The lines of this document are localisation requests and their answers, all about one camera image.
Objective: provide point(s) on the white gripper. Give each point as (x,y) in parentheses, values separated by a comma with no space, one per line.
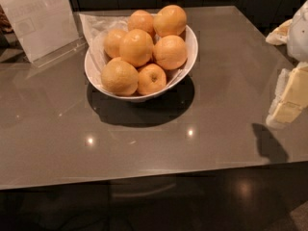
(298,36)

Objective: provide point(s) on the white ceramic bowl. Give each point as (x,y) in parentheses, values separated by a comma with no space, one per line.
(93,70)

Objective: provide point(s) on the white paper bowl liner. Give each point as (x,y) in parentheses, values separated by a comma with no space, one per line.
(95,29)

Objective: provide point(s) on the orange front right with navel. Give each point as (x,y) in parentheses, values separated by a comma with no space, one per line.
(152,78)

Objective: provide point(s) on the orange top back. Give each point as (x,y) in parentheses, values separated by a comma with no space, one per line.
(141,21)

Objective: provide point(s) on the clear acrylic sign holder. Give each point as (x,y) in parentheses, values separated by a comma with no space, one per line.
(46,29)

